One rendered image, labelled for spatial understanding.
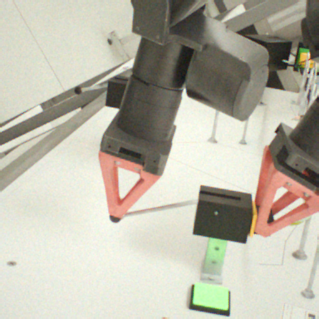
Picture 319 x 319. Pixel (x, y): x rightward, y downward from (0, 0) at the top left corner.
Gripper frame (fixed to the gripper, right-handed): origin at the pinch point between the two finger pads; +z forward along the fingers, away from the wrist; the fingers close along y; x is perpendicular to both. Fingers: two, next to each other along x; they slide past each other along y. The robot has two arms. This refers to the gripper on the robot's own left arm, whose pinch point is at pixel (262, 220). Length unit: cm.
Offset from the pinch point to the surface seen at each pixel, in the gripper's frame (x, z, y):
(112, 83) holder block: 20.4, 5.5, 37.0
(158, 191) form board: 7.7, 10.6, 19.5
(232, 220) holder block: 3.3, 0.9, -2.2
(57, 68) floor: 45, 71, 251
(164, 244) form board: 6.2, 10.1, 4.6
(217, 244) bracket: 2.8, 4.5, -1.0
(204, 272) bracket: 2.1, 8.0, -0.9
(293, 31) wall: -147, 23, 758
